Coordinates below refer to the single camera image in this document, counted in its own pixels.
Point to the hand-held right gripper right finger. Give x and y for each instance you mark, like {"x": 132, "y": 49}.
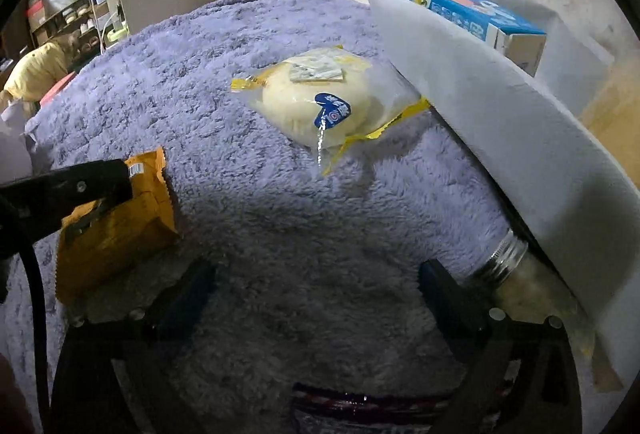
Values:
{"x": 435, "y": 286}

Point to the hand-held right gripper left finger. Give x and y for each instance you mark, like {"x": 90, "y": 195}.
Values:
{"x": 192, "y": 286}

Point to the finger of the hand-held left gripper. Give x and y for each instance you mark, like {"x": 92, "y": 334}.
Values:
{"x": 65, "y": 189}
{"x": 85, "y": 221}

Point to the yellow snack packet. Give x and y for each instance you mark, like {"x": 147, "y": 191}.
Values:
{"x": 130, "y": 234}

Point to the clear bottle of white tablets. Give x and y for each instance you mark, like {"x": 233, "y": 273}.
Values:
{"x": 520, "y": 279}

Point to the grey fabric storage box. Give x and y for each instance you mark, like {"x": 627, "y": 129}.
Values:
{"x": 500, "y": 124}

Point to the round bun packet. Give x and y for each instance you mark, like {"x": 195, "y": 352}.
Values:
{"x": 310, "y": 99}

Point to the white plastic bag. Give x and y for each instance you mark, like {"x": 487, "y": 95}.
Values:
{"x": 12, "y": 149}

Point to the pink box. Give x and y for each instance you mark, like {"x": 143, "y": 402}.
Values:
{"x": 57, "y": 89}

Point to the purple fleece blanket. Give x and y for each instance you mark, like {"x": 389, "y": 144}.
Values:
{"x": 300, "y": 239}

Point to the wooden shelf rack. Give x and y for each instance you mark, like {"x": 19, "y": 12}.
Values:
{"x": 65, "y": 22}

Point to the blue carton box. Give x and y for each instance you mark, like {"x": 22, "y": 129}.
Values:
{"x": 465, "y": 12}

